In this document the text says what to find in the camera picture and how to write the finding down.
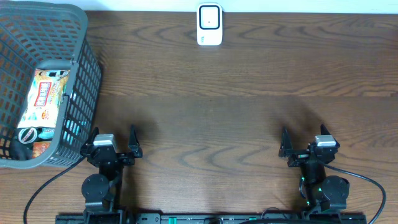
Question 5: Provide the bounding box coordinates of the grey plastic shopping basket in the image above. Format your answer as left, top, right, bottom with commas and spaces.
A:
1, 1, 102, 169

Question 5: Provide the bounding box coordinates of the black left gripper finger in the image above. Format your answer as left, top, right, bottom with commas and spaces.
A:
128, 124, 141, 152
84, 127, 99, 150

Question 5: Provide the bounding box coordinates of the teal wipes pouch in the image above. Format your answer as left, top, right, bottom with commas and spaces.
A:
37, 119, 82, 141

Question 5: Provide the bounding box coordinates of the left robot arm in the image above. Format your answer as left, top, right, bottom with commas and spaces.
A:
80, 125, 143, 224

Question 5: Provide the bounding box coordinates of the white barcode scanner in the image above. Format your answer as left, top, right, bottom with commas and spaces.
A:
197, 2, 223, 46

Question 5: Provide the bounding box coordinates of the yellow wet wipes pack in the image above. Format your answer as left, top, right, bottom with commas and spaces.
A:
17, 69, 70, 129

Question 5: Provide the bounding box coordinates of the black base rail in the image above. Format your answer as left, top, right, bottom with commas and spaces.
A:
55, 211, 366, 224

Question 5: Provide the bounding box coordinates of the dark green round-label box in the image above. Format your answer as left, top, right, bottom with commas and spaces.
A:
16, 128, 38, 144

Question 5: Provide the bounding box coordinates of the orange small tissue pack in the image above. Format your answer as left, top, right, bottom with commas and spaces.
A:
32, 141, 51, 158

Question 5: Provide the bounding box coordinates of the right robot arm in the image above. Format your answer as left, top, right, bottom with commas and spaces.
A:
279, 125, 349, 218

